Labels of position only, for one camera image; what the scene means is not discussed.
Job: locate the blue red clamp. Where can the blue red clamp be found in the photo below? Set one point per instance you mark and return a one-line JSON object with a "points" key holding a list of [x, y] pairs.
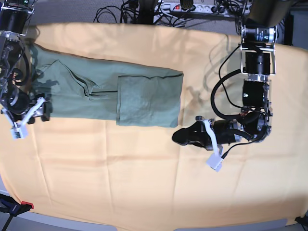
{"points": [[13, 208]]}

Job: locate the white power strip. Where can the white power strip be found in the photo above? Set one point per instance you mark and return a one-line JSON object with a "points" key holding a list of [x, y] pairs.
{"points": [[202, 9]]}

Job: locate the black box right background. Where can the black box right background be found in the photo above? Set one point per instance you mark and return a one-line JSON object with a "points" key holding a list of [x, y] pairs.
{"points": [[288, 29]]}

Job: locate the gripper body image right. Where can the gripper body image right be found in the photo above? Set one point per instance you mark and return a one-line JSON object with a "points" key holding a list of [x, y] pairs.
{"points": [[222, 133]]}

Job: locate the black clamp right corner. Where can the black clamp right corner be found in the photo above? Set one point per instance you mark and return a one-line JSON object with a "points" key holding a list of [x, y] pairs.
{"points": [[302, 220]]}

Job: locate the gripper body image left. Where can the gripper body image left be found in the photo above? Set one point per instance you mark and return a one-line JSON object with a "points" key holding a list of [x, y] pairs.
{"points": [[20, 103]]}

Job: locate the yellow table cloth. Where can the yellow table cloth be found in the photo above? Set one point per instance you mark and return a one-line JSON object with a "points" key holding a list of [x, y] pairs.
{"points": [[138, 179]]}

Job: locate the green T-shirt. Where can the green T-shirt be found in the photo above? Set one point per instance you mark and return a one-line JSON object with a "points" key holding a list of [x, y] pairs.
{"points": [[129, 94]]}

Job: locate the black table leg post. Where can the black table leg post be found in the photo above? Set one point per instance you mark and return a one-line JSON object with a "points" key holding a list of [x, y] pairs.
{"points": [[146, 12]]}

